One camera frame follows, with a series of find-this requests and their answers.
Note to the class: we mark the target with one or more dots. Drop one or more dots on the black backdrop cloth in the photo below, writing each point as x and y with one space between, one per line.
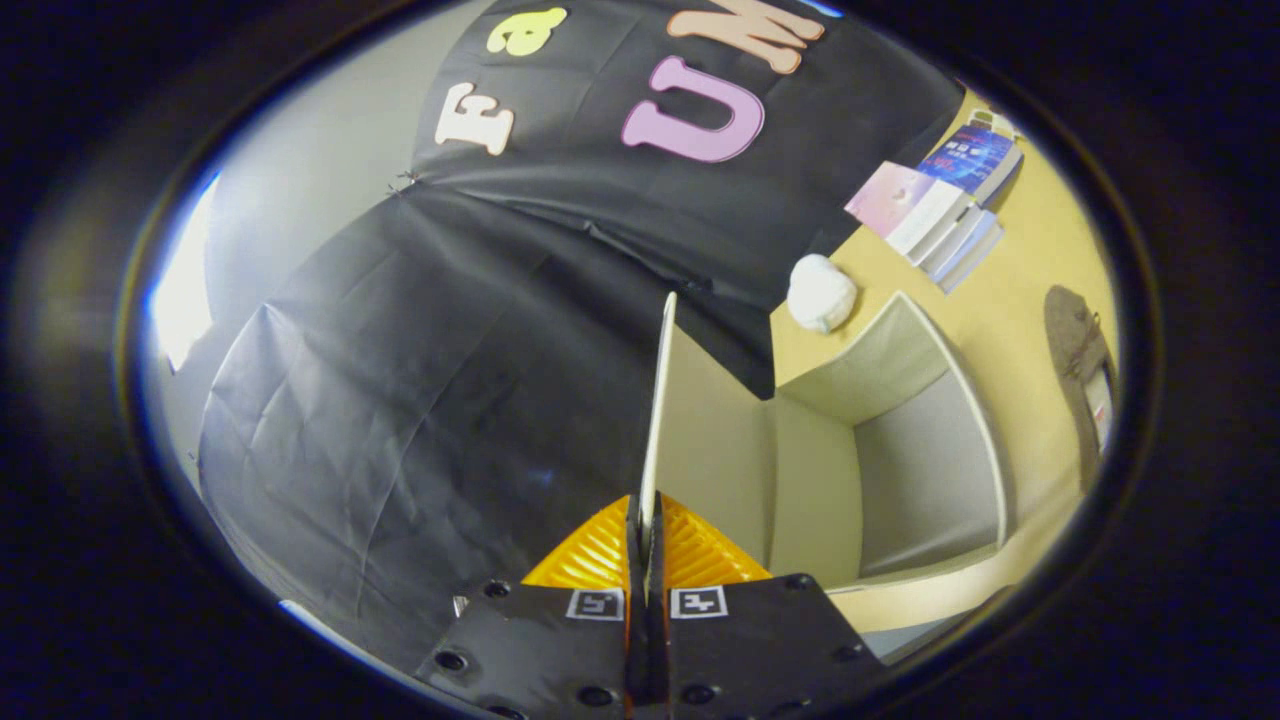
400 400

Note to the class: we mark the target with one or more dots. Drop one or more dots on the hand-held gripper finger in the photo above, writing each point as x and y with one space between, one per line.
636 640
660 640

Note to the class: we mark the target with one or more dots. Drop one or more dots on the pale blue book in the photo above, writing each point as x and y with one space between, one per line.
950 240
975 255

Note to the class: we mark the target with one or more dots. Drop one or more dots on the white printed card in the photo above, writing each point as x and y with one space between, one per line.
988 120

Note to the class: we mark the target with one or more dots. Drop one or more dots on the white plush ball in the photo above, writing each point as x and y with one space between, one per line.
820 295

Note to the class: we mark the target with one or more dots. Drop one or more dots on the pink cover book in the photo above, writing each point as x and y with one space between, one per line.
890 195

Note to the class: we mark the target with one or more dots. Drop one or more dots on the grey fabric storage box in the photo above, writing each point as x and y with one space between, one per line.
900 470

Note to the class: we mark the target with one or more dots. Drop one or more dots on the blue cover book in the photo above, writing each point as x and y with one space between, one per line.
965 155

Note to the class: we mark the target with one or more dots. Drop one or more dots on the brown moccasin shoe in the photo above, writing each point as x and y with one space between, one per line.
1075 340

